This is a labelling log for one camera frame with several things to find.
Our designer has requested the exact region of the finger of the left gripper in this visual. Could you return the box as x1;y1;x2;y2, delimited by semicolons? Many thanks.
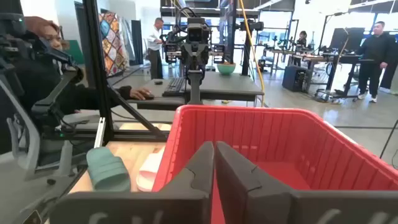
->
187;70;196;106
195;70;204;106

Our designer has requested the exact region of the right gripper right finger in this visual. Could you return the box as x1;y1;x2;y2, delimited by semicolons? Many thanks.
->
215;141;398;224

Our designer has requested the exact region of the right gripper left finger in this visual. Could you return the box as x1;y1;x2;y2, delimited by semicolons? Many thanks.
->
49;141;215;224

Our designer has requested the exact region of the pink rubber slide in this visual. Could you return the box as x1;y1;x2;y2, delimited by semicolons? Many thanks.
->
136;146;166;193

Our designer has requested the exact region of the teal rubber slide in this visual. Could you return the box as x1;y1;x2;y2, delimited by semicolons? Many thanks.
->
86;146;131;192

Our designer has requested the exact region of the red plastic bin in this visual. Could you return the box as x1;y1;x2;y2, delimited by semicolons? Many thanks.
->
152;105;398;224

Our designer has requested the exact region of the black keyboard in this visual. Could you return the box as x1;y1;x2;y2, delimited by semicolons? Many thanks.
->
162;77;187;96

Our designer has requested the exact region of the dark grey desk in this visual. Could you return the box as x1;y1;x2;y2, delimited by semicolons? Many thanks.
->
127;71;265;111

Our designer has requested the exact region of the green bowl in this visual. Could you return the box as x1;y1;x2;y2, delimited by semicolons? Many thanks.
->
216;62;236;76

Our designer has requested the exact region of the person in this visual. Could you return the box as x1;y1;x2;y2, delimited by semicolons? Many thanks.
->
355;21;395;104
14;16;153;116
146;17;165;80
295;30;308;48

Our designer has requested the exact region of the person's hand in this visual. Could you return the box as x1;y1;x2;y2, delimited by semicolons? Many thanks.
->
129;88;153;100

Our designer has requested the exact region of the colourful patterned quilt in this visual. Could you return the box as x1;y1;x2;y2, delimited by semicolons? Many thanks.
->
98;11;130;77

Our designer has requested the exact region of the cluttered work table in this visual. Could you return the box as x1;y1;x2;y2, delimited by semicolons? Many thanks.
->
262;46;325;76

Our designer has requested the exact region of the black box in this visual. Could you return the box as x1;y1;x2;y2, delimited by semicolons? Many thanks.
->
282;65;308;93

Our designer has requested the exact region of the black standing desk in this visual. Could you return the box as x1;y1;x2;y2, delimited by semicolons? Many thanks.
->
315;52;376;102

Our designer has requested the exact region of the dark wide monitor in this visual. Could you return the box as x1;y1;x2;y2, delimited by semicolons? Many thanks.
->
328;27;366;54

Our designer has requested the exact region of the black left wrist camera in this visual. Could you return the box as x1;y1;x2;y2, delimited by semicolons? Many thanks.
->
186;17;212;43

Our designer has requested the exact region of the yellow cable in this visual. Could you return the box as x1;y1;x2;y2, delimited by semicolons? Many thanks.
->
238;0;266;107

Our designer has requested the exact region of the black aluminium table frame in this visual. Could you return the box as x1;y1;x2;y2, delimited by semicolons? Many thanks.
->
62;0;170;144

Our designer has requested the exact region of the silver aluminium rail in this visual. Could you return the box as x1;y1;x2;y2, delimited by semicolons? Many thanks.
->
94;117;107;149

